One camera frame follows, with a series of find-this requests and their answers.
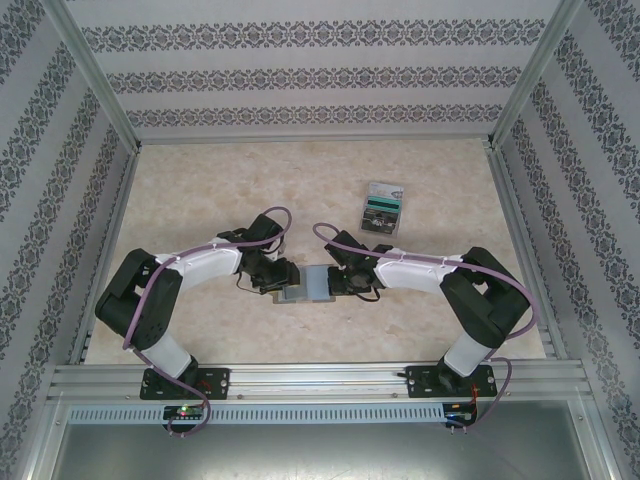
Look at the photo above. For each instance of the teal credit card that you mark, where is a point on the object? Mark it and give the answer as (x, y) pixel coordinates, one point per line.
(384, 207)

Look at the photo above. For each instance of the grey metal panel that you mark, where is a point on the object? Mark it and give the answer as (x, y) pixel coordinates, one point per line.
(320, 455)

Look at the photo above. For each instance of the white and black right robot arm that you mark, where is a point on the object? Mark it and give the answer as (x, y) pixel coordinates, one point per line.
(415, 272)

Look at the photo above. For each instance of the aluminium frame beam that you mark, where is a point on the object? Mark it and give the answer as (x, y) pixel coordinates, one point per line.
(42, 440)
(602, 440)

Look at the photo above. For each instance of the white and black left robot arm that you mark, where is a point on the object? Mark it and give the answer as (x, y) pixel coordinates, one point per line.
(205, 267)

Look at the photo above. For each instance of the silver grey credit card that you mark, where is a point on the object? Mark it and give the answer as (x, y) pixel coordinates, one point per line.
(385, 190)

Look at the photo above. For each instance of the aluminium mounting rail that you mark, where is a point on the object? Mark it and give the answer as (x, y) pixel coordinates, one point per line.
(320, 382)

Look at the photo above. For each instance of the controller circuit board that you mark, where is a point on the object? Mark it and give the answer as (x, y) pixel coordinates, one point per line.
(185, 412)
(460, 416)

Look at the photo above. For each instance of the aluminium table side rail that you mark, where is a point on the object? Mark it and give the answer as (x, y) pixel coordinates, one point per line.
(515, 225)
(109, 250)

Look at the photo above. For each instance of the aluminium frame post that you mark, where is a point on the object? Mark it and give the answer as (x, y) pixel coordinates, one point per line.
(89, 65)
(536, 65)

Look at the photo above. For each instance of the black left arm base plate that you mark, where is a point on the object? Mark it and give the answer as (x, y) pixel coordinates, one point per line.
(217, 382)

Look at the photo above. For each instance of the silver metal card holder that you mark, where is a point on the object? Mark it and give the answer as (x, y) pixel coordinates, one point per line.
(312, 285)

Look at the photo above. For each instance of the right controller circuit board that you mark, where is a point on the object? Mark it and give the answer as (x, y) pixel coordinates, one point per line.
(460, 416)

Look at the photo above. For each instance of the left controller circuit board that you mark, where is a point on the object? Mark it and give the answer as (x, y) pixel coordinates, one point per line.
(185, 412)

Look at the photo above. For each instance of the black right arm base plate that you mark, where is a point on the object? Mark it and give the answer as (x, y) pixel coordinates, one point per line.
(420, 382)

